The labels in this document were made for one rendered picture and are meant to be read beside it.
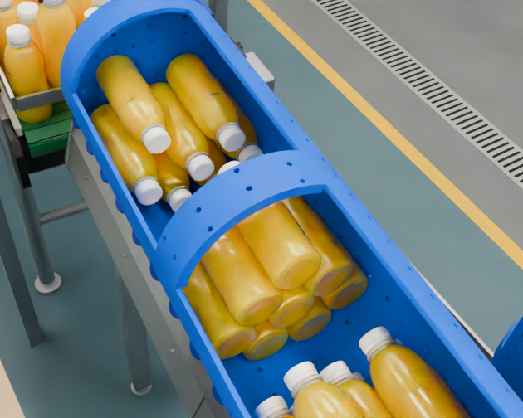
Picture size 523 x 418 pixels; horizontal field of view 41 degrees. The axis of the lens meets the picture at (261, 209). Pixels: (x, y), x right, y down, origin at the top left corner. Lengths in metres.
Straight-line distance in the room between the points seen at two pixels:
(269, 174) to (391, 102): 2.16
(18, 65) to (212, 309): 0.64
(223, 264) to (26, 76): 0.62
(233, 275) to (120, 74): 0.42
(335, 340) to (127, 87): 0.50
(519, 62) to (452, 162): 0.80
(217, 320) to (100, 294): 1.36
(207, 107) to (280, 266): 0.34
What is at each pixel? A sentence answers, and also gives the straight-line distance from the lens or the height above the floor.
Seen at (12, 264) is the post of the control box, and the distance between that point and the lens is 1.85.
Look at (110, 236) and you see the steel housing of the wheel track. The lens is 1.26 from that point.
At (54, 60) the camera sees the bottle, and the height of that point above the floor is 1.03.
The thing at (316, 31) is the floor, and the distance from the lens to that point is 3.30.
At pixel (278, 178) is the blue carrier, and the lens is 0.84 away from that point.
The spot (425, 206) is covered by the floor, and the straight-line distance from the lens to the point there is 2.58.
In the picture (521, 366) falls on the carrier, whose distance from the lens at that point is 1.44.
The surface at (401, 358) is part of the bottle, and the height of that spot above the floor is 1.14.
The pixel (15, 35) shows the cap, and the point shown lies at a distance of 1.32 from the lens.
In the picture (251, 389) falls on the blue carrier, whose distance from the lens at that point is 0.96.
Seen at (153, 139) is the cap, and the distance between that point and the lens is 1.05.
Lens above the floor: 1.84
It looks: 49 degrees down
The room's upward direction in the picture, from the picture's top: 6 degrees clockwise
